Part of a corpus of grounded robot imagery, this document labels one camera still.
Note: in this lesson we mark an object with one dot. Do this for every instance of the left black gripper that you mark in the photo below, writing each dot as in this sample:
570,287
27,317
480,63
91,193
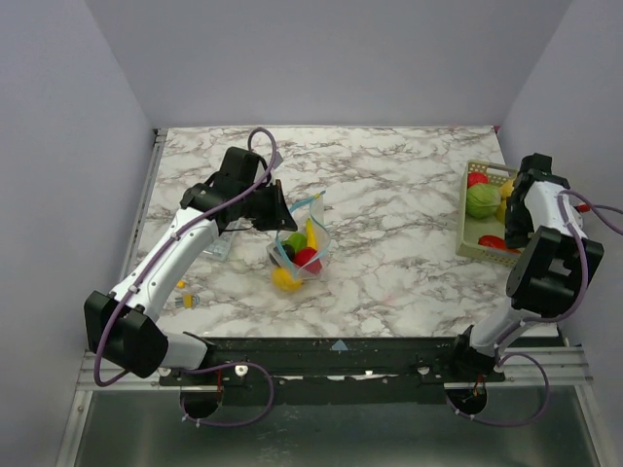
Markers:
279,217

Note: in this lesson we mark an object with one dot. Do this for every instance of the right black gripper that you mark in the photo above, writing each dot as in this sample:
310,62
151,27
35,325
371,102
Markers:
516,220

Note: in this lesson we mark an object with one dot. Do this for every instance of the red toy chili pepper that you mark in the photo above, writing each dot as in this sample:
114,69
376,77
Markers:
496,242

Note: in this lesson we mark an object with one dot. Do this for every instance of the green toy pepper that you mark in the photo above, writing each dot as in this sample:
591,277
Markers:
297,240

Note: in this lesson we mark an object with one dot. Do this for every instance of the dark purple toy eggplant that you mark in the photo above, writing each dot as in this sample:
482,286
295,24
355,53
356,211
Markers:
289,251

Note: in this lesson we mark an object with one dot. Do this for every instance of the yellow toy banana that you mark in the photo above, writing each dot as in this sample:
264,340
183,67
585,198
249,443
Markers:
311,236

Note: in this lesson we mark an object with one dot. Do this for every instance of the clear zip top bag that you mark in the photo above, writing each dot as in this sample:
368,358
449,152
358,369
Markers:
301,211

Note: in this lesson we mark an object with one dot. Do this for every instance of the red toy tomato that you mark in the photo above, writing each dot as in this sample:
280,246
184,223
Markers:
304,260

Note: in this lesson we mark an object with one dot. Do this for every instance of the yellow toy lemon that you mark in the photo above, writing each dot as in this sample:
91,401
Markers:
507,188
284,281

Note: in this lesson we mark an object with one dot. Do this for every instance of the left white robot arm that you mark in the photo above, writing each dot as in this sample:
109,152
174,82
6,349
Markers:
122,324

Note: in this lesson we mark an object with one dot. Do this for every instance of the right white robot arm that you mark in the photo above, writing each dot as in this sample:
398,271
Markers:
552,274

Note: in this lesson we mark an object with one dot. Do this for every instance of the yellow toy starfruit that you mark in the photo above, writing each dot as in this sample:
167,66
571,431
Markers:
501,211

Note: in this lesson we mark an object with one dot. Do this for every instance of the green toy cabbage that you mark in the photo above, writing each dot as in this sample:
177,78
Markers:
482,201

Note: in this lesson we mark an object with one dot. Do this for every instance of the beige plastic basket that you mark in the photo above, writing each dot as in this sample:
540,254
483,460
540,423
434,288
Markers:
469,230

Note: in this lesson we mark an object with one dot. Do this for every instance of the clear plastic packet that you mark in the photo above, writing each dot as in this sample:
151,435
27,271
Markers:
220,248

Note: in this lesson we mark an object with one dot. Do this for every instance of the red toy strawberry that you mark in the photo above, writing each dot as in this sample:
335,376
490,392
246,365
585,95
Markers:
475,178

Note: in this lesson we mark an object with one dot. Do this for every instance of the small yellow connector sticker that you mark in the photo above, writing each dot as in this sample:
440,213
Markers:
187,296

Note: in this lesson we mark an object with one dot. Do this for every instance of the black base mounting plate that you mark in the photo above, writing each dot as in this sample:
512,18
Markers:
330,371

